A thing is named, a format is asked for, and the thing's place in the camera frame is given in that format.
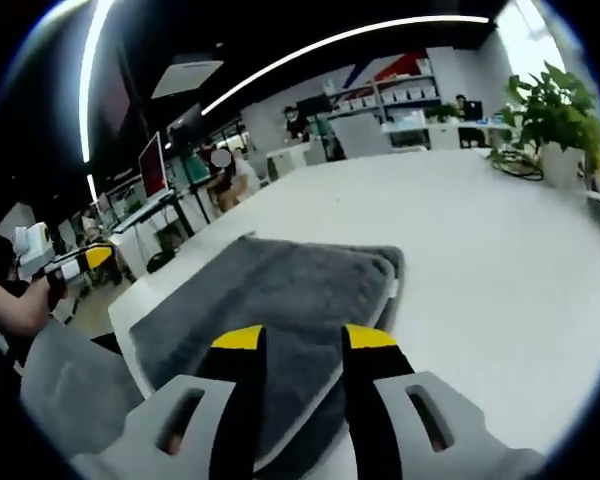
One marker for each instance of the grey towel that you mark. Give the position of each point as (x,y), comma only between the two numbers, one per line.
(280,290)

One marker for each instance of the black object on floor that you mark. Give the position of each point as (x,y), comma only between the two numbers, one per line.
(161,262)

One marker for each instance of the desk with black legs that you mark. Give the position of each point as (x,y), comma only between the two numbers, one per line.
(145,212)

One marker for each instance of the ceiling light strip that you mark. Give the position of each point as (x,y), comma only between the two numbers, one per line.
(92,75)
(330,42)

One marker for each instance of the white cabinet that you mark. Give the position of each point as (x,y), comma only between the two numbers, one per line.
(285,162)

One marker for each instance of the black monitor on stand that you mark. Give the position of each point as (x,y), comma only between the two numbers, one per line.
(314,105)

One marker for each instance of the white plant pot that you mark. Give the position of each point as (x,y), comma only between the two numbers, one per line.
(562,165)

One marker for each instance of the white office desk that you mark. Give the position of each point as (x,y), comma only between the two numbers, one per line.
(445,132)

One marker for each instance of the small green plant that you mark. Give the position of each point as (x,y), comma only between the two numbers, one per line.
(442,112)

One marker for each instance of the shelf with white bins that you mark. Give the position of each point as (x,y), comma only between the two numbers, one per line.
(395,92)

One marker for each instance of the green leafy plant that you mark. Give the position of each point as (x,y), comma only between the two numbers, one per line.
(560,105)

